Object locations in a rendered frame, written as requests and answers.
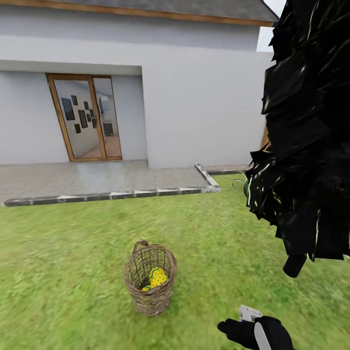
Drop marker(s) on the door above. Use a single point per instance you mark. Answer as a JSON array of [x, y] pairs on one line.
[[86, 111]]

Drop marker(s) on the bush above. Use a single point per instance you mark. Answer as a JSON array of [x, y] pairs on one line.
[[246, 184]]

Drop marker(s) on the wicker basket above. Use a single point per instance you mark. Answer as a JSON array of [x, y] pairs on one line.
[[155, 301]]

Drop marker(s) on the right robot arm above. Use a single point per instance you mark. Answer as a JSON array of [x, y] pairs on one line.
[[257, 332]]

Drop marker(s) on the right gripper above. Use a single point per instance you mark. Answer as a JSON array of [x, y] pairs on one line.
[[236, 331]]

